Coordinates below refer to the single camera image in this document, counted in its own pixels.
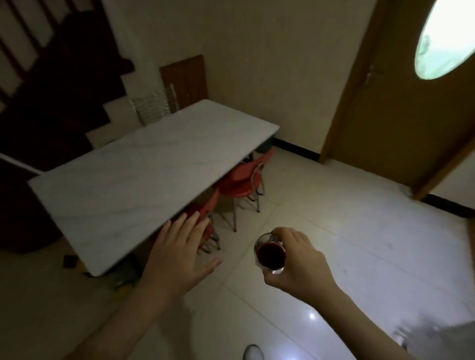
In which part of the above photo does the person's left hand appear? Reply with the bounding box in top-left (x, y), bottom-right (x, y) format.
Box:
top-left (139, 212), bottom-right (223, 302)

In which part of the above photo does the person's right forearm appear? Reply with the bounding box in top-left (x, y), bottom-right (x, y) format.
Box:
top-left (315, 289), bottom-right (413, 360)

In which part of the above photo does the small drinking glass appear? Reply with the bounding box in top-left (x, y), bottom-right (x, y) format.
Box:
top-left (253, 232), bottom-right (287, 276)

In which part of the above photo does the wooden door oval window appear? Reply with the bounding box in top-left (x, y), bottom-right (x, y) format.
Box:
top-left (319, 0), bottom-right (475, 201)

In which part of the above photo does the white marble dining table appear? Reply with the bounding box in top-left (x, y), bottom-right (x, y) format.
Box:
top-left (28, 99), bottom-right (280, 278)

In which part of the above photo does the person's white shoe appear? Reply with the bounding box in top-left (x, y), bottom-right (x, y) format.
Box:
top-left (243, 344), bottom-right (265, 360)

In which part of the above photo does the person's right hand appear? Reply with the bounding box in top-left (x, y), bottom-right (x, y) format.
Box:
top-left (264, 226), bottom-right (340, 307)

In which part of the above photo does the white wire rack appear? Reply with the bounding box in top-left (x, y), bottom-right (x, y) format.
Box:
top-left (128, 83), bottom-right (181, 128)

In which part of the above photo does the brown wooden board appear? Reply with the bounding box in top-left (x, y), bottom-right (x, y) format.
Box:
top-left (159, 54), bottom-right (208, 112)

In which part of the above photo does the red plastic chair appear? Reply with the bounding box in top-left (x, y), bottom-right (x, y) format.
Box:
top-left (217, 146), bottom-right (276, 232)
top-left (178, 187), bottom-right (222, 255)

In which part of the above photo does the dark wooden staircase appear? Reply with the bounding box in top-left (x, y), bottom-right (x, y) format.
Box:
top-left (0, 0), bottom-right (134, 253)

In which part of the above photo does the silver door handle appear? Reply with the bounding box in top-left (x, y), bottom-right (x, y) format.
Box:
top-left (365, 66), bottom-right (383, 87)

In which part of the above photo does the person's left forearm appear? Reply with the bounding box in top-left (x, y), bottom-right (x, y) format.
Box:
top-left (65, 285), bottom-right (183, 360)

